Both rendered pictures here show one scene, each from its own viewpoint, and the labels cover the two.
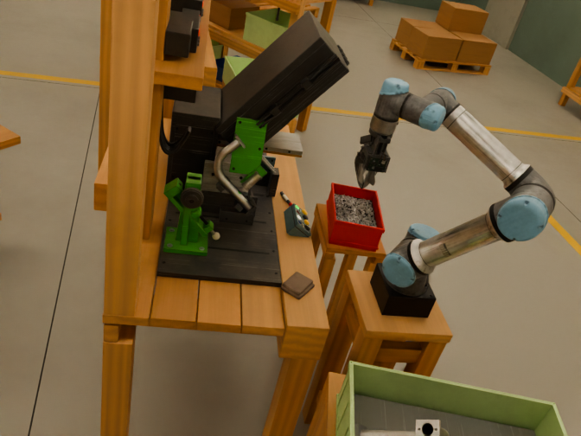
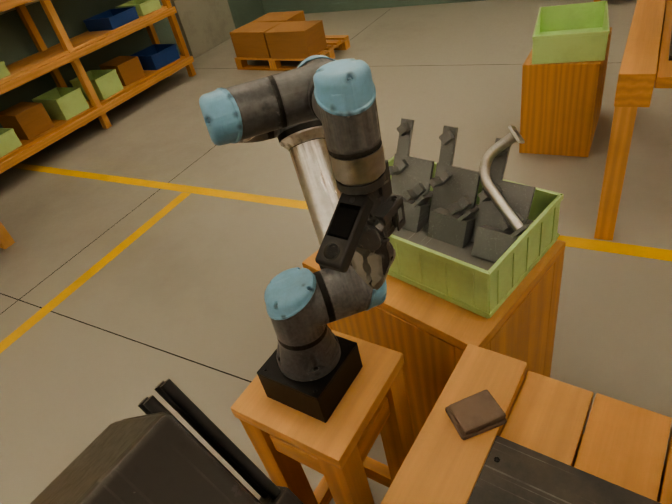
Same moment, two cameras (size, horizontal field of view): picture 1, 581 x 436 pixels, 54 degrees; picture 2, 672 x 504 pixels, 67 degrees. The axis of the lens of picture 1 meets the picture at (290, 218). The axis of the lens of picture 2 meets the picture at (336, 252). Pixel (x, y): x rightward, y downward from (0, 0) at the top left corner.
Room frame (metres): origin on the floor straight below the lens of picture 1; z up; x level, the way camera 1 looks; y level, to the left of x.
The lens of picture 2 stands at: (2.00, 0.28, 1.85)
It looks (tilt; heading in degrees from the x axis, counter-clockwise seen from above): 37 degrees down; 235
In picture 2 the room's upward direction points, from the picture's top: 13 degrees counter-clockwise
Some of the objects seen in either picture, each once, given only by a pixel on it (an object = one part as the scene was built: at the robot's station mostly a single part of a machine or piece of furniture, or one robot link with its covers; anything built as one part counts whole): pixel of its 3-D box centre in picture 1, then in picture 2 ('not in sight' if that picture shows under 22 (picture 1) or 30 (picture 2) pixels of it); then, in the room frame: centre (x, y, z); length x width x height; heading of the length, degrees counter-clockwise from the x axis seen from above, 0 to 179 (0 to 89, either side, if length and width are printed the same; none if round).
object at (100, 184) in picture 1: (134, 103); not in sight; (1.91, 0.66, 1.23); 1.30 x 0.05 x 0.09; 13
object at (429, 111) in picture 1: (424, 111); (315, 91); (1.55, -0.30, 1.59); 0.11 x 0.11 x 0.08; 64
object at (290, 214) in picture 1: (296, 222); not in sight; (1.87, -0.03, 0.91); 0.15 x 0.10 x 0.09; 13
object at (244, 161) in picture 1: (247, 143); not in sight; (1.93, 0.22, 1.17); 0.13 x 0.12 x 0.20; 13
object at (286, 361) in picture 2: (410, 271); (305, 341); (1.62, -0.45, 0.99); 0.15 x 0.15 x 0.10
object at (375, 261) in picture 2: (361, 177); (385, 263); (1.58, -0.19, 1.33); 0.06 x 0.03 x 0.09; 13
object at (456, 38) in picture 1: (447, 35); not in sight; (8.22, -1.52, 0.37); 1.20 x 0.80 x 0.74; 117
